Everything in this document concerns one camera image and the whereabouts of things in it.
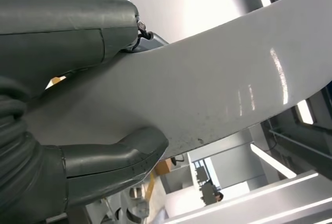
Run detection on brown cardboard box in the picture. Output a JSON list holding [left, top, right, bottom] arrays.
[[154, 159, 174, 177]]

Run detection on person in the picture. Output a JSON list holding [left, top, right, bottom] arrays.
[[201, 181, 224, 206]]

